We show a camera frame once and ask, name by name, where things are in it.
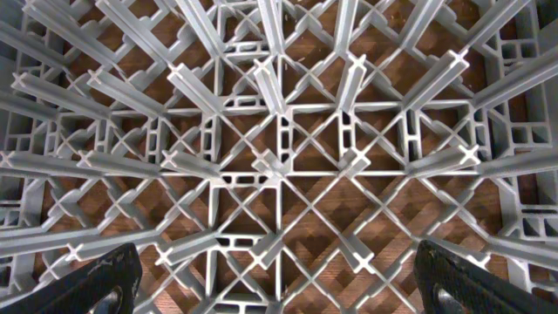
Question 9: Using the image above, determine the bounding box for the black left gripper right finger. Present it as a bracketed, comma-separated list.
[413, 240, 557, 314]

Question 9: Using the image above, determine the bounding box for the grey plastic dishwasher rack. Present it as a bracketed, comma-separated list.
[1, 0, 557, 313]

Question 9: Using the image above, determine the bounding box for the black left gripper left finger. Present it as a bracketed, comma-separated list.
[1, 243, 142, 314]

